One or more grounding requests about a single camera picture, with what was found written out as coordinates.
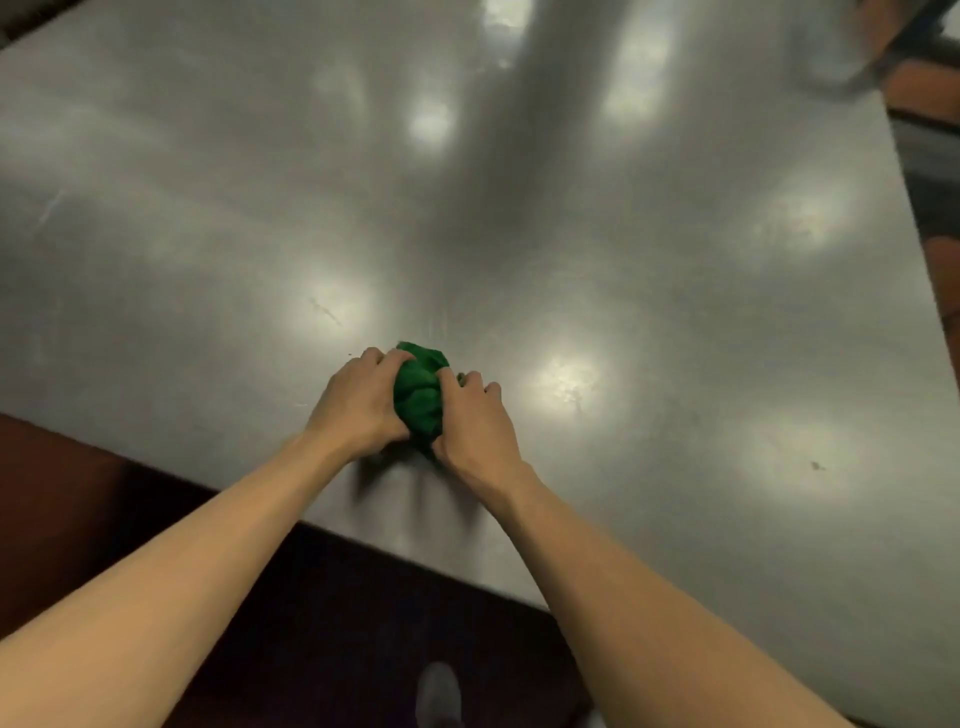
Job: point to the person's grey shoe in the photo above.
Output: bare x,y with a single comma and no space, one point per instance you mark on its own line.
438,696

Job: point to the person's left forearm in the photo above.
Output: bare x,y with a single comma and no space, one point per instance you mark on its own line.
161,600

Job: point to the person's right fingers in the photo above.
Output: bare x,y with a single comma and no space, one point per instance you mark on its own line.
471,384

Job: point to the person's left hand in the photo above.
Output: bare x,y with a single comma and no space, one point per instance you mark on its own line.
354,411

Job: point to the person's left fingers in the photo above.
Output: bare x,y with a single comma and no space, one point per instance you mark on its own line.
386,358

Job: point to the person's right hand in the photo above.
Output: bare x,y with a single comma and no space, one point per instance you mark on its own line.
476,435

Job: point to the person's right forearm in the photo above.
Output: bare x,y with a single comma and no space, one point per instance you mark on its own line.
637,607

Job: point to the green cloth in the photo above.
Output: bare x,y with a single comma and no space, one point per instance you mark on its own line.
418,401

